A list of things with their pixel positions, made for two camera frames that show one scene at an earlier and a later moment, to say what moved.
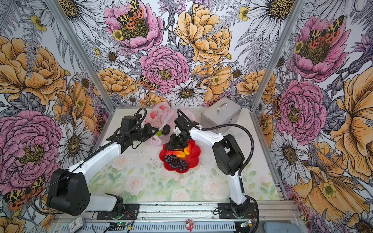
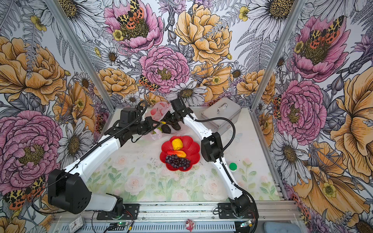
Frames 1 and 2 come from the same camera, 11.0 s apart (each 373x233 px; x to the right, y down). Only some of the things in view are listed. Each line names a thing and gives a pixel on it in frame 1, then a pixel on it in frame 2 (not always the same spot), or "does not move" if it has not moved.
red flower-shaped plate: x=192 y=158 does not move
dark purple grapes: x=176 y=163 does not move
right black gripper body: x=179 y=141 to x=171 y=118
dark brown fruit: x=166 y=130 does not move
